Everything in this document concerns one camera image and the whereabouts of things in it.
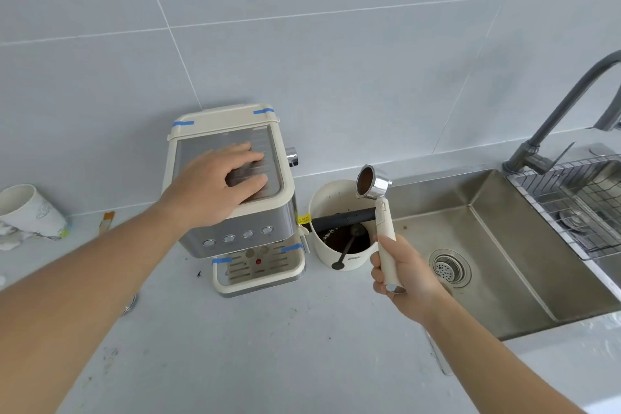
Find person's left hand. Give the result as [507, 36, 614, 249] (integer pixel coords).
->
[157, 140, 269, 231]

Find person's right hand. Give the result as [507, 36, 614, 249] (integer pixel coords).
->
[370, 234, 450, 327]

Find cream espresso machine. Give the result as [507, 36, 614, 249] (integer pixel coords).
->
[160, 103, 311, 298]

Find cream handled portafilter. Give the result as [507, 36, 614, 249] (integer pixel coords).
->
[356, 164, 408, 294]

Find grey curved faucet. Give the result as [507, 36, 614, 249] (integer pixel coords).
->
[502, 49, 621, 176]

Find person's left forearm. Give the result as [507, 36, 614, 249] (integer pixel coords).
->
[0, 200, 210, 414]

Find person's right forearm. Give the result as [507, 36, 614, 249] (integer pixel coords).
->
[419, 297, 583, 414]

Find steel sink drain strainer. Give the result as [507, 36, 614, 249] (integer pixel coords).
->
[428, 248, 472, 289]

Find thin black brush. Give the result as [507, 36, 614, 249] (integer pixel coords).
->
[332, 226, 365, 270]

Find stainless steel double sink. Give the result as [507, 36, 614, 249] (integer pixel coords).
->
[387, 154, 621, 342]

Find cream knock box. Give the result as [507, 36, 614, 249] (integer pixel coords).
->
[308, 179, 379, 270]

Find steel basin drain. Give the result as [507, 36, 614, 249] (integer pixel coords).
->
[555, 210, 591, 235]

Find white paper cup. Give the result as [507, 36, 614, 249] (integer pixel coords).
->
[0, 184, 69, 240]

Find scattered crumpled white tissue pieces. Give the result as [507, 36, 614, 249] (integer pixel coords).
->
[0, 224, 25, 289]

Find wooden handled steel tamper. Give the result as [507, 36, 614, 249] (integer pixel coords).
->
[118, 291, 139, 318]

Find steel wire drying rack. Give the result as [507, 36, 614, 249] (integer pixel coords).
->
[505, 154, 621, 262]

